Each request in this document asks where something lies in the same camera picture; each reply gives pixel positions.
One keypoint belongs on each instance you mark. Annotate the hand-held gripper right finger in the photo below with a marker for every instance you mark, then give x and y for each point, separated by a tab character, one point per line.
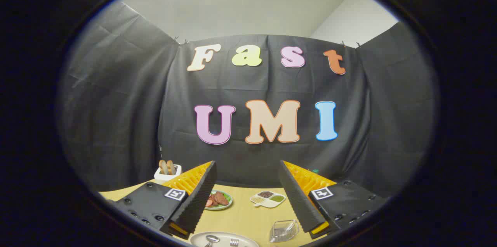
297	200

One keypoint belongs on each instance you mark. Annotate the white divided condiment dish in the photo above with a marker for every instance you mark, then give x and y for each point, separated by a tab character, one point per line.
268	202

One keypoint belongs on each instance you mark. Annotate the pale green plate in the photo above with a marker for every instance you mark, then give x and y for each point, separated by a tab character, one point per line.
229	203

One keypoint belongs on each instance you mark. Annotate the brown meat slice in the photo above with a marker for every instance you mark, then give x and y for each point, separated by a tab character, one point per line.
221	198

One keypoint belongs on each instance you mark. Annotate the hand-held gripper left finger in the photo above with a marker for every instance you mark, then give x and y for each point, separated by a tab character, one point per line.
196	204

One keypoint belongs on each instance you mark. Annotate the cream toaster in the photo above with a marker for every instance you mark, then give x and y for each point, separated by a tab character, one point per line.
165	177

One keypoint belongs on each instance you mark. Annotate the large white plate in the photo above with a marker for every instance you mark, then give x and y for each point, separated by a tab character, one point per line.
248	242

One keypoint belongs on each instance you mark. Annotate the pink ham slices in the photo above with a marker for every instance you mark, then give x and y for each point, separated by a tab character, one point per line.
211	202

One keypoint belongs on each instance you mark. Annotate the toasted bread slice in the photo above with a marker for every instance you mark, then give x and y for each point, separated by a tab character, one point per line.
171	167
163	167

